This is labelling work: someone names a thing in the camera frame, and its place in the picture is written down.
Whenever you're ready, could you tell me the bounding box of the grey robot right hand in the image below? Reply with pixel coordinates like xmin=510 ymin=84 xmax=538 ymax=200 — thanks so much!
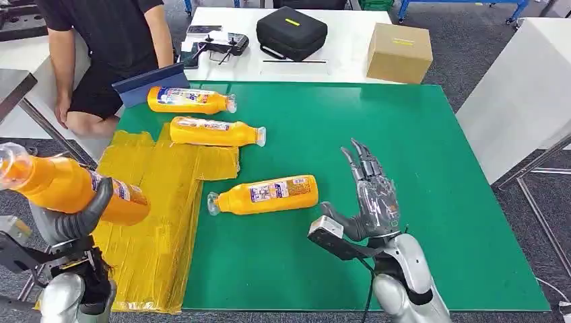
xmin=320 ymin=138 xmax=401 ymax=244

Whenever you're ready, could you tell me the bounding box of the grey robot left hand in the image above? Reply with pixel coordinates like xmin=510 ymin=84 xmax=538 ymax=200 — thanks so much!
xmin=27 ymin=176 xmax=114 ymax=250

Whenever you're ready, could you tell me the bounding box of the person's right hand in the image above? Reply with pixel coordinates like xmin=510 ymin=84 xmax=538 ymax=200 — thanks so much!
xmin=54 ymin=94 xmax=73 ymax=130

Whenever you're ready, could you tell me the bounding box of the orange drink bottle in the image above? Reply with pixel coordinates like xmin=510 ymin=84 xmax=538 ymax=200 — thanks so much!
xmin=147 ymin=86 xmax=238 ymax=115
xmin=169 ymin=116 xmax=267 ymax=148
xmin=0 ymin=142 xmax=152 ymax=227
xmin=207 ymin=174 xmax=320 ymax=217

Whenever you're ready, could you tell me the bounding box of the white bench table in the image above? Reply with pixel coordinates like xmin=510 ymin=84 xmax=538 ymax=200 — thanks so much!
xmin=0 ymin=33 xmax=112 ymax=162

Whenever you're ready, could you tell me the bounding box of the grey table with metal leg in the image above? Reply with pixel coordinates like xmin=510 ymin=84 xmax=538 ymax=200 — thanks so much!
xmin=0 ymin=69 xmax=97 ymax=170

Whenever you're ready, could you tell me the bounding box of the green table mat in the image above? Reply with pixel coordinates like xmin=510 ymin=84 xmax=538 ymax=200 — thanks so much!
xmin=116 ymin=81 xmax=551 ymax=312

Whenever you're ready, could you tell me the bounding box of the blue tablet cover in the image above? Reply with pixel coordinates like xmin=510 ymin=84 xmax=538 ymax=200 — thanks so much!
xmin=111 ymin=63 xmax=191 ymax=109

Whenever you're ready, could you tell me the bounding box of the yellow plastic sheet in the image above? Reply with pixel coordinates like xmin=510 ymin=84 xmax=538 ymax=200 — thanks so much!
xmin=34 ymin=122 xmax=241 ymax=314

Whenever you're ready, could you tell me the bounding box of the person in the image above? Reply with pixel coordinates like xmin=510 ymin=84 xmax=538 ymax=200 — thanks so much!
xmin=35 ymin=0 xmax=175 ymax=138

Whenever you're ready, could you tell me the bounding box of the black moulded tray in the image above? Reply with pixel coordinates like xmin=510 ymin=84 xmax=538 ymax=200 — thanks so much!
xmin=0 ymin=0 xmax=49 ymax=42

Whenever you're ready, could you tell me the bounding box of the black flat device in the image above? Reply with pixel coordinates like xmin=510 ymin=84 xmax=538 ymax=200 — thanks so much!
xmin=180 ymin=42 xmax=201 ymax=70

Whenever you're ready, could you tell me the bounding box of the brown cardboard box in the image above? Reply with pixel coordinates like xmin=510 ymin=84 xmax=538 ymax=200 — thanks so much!
xmin=366 ymin=22 xmax=434 ymax=85

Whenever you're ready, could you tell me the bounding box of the black remote controller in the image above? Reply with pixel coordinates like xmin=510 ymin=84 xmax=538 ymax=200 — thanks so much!
xmin=196 ymin=32 xmax=250 ymax=65

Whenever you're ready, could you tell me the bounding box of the white table with metal legs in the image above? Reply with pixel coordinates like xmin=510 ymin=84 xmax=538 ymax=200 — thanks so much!
xmin=455 ymin=17 xmax=571 ymax=277

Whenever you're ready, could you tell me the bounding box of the black zip case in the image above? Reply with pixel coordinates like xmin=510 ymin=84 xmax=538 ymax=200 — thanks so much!
xmin=256 ymin=6 xmax=329 ymax=63

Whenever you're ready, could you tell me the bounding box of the green crate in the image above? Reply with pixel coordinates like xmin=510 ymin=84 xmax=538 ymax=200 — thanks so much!
xmin=358 ymin=0 xmax=395 ymax=12

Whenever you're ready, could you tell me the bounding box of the black box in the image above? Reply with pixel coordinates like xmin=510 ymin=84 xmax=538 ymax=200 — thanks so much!
xmin=273 ymin=0 xmax=349 ymax=11

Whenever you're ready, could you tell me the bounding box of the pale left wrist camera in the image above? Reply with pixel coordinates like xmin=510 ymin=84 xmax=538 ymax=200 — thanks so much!
xmin=0 ymin=215 xmax=50 ymax=275

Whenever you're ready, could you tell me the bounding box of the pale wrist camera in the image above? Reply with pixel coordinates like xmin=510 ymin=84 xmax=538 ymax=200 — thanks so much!
xmin=0 ymin=215 xmax=50 ymax=275
xmin=308 ymin=215 xmax=371 ymax=262

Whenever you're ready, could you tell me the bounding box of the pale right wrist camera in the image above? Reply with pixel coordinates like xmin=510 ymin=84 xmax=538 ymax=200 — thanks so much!
xmin=308 ymin=215 xmax=371 ymax=262

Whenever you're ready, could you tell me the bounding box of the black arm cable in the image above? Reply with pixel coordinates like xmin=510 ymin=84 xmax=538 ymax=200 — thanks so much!
xmin=356 ymin=256 xmax=376 ymax=323

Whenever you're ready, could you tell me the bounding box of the white cable with plug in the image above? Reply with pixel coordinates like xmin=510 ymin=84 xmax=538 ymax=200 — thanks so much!
xmin=535 ymin=277 xmax=571 ymax=318

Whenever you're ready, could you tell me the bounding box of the blue cart frame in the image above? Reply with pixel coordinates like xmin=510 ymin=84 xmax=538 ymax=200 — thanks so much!
xmin=397 ymin=0 xmax=529 ymax=26

